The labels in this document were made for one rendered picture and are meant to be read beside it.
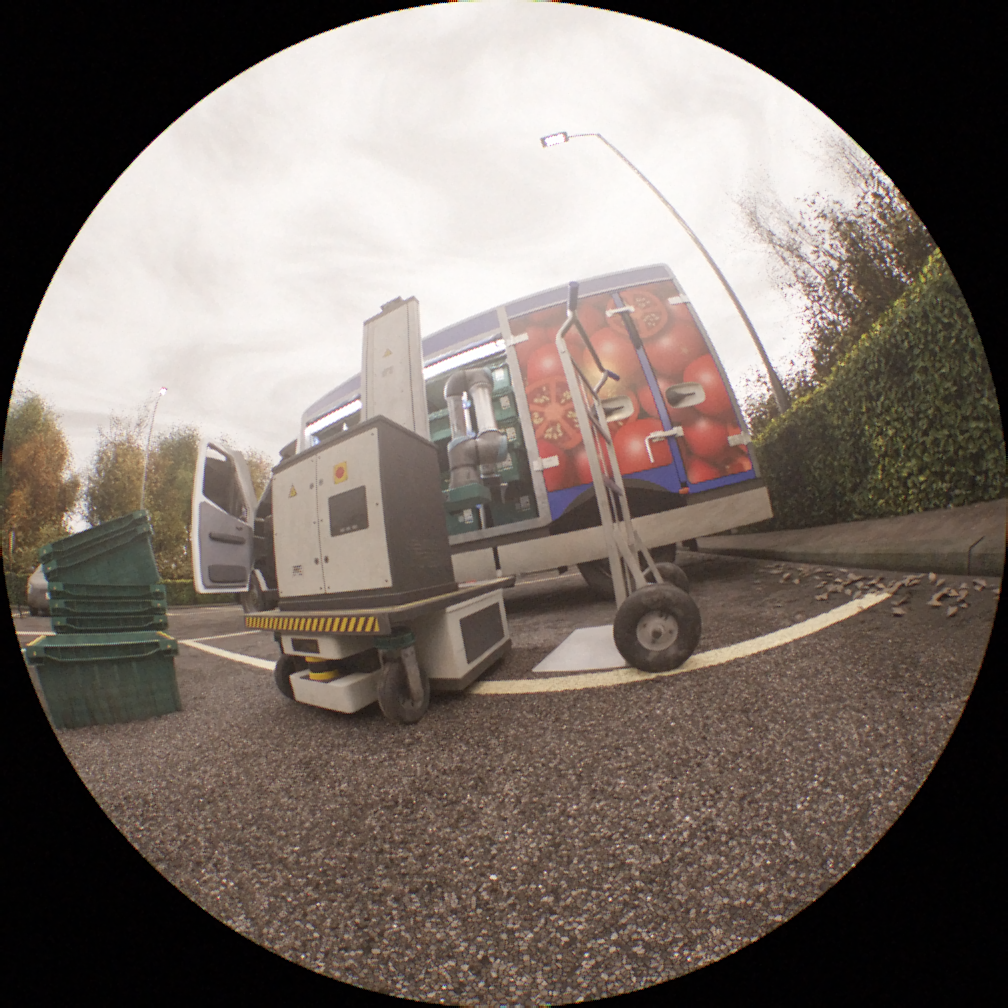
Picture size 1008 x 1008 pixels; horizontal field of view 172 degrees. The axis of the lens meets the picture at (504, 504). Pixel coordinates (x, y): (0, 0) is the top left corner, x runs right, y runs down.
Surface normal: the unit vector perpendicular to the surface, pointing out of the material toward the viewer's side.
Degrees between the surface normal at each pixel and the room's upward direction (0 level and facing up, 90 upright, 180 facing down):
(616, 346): 90
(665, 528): 90
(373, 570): 90
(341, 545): 90
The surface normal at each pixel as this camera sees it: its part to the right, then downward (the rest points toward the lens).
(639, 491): -0.33, -0.11
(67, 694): 0.92, -0.22
